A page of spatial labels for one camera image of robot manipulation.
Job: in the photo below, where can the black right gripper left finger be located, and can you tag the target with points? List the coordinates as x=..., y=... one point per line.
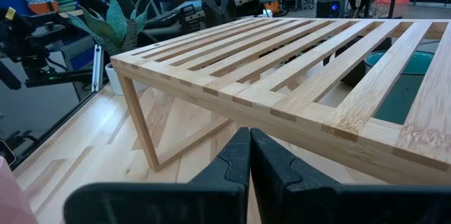
x=211, y=199

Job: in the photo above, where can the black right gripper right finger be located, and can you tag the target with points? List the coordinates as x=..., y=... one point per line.
x=299, y=203

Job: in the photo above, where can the teal mug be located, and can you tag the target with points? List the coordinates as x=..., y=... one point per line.
x=398, y=93

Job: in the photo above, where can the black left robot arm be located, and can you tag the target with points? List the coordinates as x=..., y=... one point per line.
x=165, y=28

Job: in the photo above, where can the teal snake plant white pot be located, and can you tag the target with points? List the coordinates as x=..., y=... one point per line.
x=116, y=23

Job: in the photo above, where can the black speaker blue light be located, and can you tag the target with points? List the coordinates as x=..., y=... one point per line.
x=327, y=9

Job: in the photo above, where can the slatted wooden shelf rack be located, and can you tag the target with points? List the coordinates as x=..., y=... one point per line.
x=317, y=86

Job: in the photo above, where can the silver aluminium bar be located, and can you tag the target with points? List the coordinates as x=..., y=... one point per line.
x=97, y=69

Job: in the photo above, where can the blue plastic bin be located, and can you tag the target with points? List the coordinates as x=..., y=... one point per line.
x=10, y=4

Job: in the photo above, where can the black equipment frame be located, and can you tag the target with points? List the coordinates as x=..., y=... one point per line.
x=21, y=41

